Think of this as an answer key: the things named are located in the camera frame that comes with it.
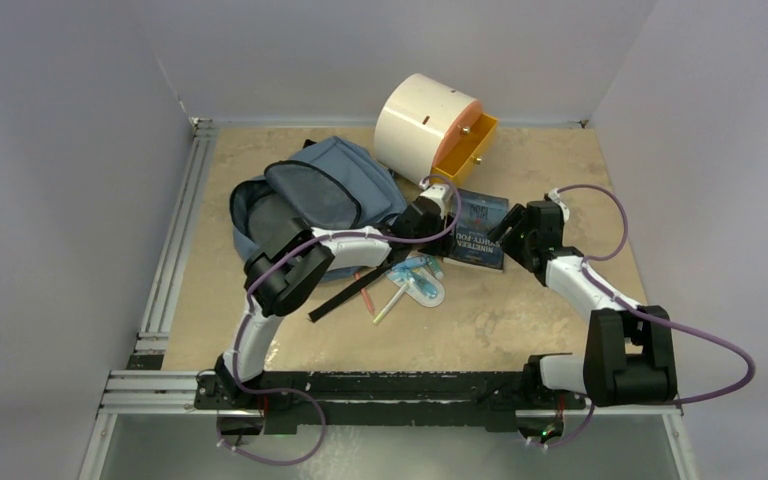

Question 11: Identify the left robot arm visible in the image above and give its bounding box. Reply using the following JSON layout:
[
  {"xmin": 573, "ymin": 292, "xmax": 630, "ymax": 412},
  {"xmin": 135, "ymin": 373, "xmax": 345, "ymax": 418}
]
[{"xmin": 214, "ymin": 198, "xmax": 458, "ymax": 409}]

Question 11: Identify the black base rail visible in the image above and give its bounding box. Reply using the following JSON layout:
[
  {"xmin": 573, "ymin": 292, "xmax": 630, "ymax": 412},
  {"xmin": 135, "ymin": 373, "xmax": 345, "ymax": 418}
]
[{"xmin": 194, "ymin": 370, "xmax": 586, "ymax": 435}]

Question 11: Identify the blister pack with blue items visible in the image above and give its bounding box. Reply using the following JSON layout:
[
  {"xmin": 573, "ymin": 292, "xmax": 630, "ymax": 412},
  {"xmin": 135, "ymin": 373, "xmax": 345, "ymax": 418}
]
[{"xmin": 386, "ymin": 254, "xmax": 445, "ymax": 308}]

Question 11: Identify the green white glue stick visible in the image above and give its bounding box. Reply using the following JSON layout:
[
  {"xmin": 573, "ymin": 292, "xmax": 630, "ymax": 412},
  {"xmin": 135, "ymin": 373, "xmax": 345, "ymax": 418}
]
[{"xmin": 426, "ymin": 256, "xmax": 444, "ymax": 280}]

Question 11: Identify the blue backpack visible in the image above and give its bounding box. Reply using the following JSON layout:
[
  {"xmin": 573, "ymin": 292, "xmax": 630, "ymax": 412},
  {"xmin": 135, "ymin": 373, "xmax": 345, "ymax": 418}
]
[{"xmin": 229, "ymin": 137, "xmax": 408, "ymax": 283}]

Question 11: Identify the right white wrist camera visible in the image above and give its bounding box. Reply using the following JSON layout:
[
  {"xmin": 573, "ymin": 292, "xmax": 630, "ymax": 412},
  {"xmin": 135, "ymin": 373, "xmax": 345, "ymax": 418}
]
[{"xmin": 544, "ymin": 188, "xmax": 571, "ymax": 223}]

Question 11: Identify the white marker pen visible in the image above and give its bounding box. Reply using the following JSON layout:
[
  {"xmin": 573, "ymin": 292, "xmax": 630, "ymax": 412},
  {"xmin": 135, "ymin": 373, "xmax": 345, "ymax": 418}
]
[{"xmin": 373, "ymin": 284, "xmax": 408, "ymax": 325}]

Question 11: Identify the dark blue book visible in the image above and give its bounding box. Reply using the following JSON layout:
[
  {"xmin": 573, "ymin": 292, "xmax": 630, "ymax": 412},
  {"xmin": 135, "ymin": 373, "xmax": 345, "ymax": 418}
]
[{"xmin": 443, "ymin": 189, "xmax": 509, "ymax": 273}]

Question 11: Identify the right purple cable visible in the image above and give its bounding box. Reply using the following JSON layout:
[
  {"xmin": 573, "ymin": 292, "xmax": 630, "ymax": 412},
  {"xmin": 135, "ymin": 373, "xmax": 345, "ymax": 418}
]
[{"xmin": 526, "ymin": 184, "xmax": 756, "ymax": 452}]

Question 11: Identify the purple cable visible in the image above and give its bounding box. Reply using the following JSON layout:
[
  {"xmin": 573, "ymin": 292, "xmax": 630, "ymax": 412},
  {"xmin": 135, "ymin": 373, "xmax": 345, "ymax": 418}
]
[
  {"xmin": 214, "ymin": 175, "xmax": 465, "ymax": 465},
  {"xmin": 526, "ymin": 184, "xmax": 756, "ymax": 452}
]

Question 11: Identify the yellow open drawer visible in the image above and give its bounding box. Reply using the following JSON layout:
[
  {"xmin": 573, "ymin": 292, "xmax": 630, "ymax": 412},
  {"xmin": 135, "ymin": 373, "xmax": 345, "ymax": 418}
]
[{"xmin": 431, "ymin": 114, "xmax": 498, "ymax": 187}]

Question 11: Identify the cream round drawer cabinet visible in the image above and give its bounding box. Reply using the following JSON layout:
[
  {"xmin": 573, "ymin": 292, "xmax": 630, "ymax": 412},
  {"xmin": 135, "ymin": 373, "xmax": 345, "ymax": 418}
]
[{"xmin": 373, "ymin": 73, "xmax": 484, "ymax": 183}]

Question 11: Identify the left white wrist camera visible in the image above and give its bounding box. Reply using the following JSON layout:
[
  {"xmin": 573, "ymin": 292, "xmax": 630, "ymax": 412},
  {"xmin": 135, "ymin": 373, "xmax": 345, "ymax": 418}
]
[{"xmin": 419, "ymin": 182, "xmax": 455, "ymax": 218}]

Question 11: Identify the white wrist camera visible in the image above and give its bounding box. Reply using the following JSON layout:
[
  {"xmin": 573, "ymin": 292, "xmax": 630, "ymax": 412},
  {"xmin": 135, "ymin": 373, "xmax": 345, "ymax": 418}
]
[
  {"xmin": 419, "ymin": 182, "xmax": 455, "ymax": 218},
  {"xmin": 544, "ymin": 188, "xmax": 571, "ymax": 223}
]

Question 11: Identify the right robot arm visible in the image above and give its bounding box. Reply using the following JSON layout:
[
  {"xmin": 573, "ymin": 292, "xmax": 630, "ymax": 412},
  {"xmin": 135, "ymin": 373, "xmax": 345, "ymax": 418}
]
[{"xmin": 488, "ymin": 200, "xmax": 678, "ymax": 407}]

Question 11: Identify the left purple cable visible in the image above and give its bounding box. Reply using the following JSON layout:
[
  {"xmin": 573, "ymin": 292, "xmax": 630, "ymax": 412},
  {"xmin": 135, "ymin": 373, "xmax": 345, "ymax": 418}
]
[{"xmin": 214, "ymin": 175, "xmax": 465, "ymax": 465}]

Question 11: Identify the aluminium frame rail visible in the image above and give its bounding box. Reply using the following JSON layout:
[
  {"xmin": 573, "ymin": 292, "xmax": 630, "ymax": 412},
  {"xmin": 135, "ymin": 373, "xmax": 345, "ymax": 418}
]
[{"xmin": 95, "ymin": 367, "xmax": 683, "ymax": 417}]

